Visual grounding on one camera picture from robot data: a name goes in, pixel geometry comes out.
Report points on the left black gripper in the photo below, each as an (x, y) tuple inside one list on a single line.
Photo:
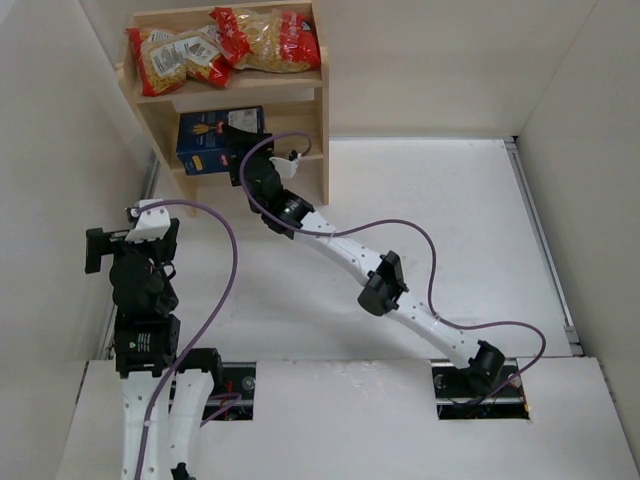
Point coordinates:
[(107, 241)]

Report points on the red pasta bag front side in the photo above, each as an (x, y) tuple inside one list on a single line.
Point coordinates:
[(278, 41)]

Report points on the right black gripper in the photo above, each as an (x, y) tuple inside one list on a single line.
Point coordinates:
[(240, 155)]

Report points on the left aluminium rail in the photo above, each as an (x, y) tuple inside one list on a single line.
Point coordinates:
[(104, 349)]

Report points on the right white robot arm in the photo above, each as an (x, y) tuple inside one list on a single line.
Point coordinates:
[(384, 291)]

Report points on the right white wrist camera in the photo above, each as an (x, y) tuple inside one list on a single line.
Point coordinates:
[(286, 167)]

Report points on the right aluminium rail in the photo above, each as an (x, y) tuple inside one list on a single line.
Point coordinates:
[(541, 239)]

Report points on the wooden two-tier shelf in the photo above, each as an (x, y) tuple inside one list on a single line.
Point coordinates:
[(297, 101)]

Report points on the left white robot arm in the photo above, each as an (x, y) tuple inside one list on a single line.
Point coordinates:
[(164, 397)]

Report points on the aluminium rail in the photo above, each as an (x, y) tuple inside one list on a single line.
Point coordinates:
[(104, 349), (541, 239)]

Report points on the red pasta bag label side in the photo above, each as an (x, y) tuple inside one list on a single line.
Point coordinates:
[(166, 59)]

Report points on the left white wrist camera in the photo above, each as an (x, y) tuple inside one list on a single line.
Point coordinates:
[(148, 223)]

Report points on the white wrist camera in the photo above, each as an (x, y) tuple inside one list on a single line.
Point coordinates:
[(148, 223), (286, 167)]

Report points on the blue Barilla pasta box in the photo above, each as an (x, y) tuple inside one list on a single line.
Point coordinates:
[(201, 148)]

